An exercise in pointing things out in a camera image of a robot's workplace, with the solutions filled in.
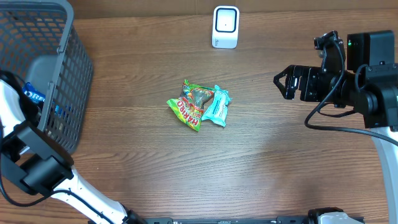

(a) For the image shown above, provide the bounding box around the teal snack packet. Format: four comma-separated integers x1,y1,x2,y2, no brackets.
201,85,232,127

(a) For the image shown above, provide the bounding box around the green Haribo gummy bag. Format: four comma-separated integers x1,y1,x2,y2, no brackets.
167,80,215,131

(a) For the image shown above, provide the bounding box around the blue Oreo cookie pack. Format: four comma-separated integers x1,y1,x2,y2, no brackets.
22,82,68,118

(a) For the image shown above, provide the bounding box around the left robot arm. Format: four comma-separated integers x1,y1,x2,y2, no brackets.
1,70,145,223

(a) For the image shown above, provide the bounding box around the grey plastic mesh basket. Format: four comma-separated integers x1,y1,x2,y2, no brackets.
1,1,94,154

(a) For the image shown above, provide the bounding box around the white barcode scanner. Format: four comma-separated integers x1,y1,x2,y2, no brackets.
211,6,240,49

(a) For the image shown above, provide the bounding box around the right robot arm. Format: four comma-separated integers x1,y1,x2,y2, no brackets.
274,30,397,223

